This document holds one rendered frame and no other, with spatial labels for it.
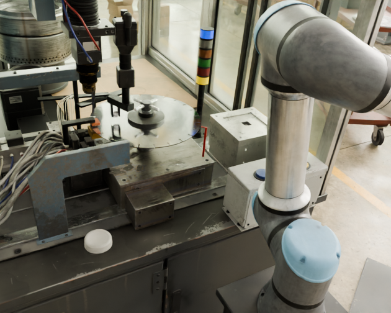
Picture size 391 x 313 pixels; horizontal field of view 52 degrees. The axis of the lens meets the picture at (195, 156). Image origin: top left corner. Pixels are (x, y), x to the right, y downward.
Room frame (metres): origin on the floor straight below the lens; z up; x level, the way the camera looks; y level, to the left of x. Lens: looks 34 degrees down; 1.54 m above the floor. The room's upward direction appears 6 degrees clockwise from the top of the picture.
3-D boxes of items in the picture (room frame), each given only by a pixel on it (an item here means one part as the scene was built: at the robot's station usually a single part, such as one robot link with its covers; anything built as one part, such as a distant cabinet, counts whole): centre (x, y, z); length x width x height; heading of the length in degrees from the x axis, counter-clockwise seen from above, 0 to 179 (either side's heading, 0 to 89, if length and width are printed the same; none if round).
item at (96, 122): (0.96, 0.33, 0.95); 0.10 x 0.03 x 0.07; 121
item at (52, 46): (1.63, 0.71, 0.93); 0.31 x 0.31 x 0.36
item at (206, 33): (1.33, 0.00, 1.14); 0.05 x 0.04 x 0.03; 31
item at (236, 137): (1.19, -0.16, 0.82); 0.18 x 0.18 x 0.15; 31
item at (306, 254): (0.60, -0.25, 0.91); 0.13 x 0.12 x 0.14; 14
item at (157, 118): (1.07, 0.16, 0.96); 0.11 x 0.11 x 0.03
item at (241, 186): (0.95, -0.24, 0.82); 0.28 x 0.11 x 0.15; 121
